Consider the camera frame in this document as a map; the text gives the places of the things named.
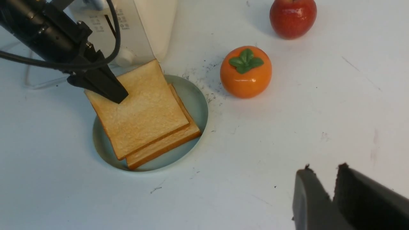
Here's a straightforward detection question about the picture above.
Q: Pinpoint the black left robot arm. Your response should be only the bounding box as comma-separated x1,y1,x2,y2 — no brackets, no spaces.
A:
1,0,128,104

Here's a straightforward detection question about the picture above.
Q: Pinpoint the white power cord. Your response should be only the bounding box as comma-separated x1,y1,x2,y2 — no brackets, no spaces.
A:
0,42,74,90

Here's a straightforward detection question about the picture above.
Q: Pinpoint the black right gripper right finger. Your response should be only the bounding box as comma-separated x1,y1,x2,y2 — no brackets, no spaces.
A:
333,163,409,230

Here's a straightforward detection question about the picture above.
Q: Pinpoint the light green plate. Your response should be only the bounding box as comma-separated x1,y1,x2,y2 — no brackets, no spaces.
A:
92,74,209,173

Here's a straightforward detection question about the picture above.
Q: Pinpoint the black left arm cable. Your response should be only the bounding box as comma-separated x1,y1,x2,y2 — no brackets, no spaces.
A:
0,0,122,71

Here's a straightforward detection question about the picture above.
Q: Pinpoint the toast slice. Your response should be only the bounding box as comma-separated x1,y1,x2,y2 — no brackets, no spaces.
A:
85,60,189,160
126,84,201,169

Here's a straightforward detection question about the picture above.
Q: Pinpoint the orange persimmon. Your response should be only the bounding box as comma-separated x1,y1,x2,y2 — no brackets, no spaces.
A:
220,46,272,99

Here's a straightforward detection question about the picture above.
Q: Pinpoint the white two-slot toaster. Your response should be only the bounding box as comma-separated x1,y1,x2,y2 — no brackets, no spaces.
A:
69,0,178,67

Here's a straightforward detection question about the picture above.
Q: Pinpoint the red apple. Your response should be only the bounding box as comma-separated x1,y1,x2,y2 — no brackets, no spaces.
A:
270,0,317,40

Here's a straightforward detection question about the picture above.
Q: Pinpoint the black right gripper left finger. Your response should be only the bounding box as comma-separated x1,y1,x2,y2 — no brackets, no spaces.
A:
292,165,352,230

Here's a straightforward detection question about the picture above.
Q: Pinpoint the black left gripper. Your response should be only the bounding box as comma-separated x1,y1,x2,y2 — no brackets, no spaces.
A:
19,0,128,104

